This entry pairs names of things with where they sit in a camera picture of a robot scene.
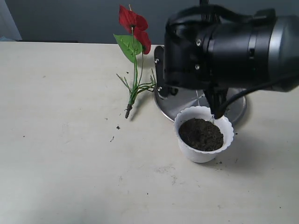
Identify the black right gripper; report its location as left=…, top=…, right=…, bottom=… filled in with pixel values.
left=164, top=4, right=224, bottom=117

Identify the red artificial flower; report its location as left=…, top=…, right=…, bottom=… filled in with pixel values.
left=114, top=5, right=157, bottom=118

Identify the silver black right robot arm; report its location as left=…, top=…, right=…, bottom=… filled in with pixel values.
left=163, top=4, right=299, bottom=119

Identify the dark potting soil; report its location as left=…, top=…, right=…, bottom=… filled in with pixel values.
left=178, top=118, right=224, bottom=152

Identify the white scalloped plastic pot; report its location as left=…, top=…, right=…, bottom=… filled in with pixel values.
left=174, top=106, right=234, bottom=163

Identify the round steel plate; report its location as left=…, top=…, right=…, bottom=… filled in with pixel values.
left=154, top=46, right=247, bottom=125

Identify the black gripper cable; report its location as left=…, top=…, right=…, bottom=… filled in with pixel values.
left=216, top=74, right=299, bottom=119

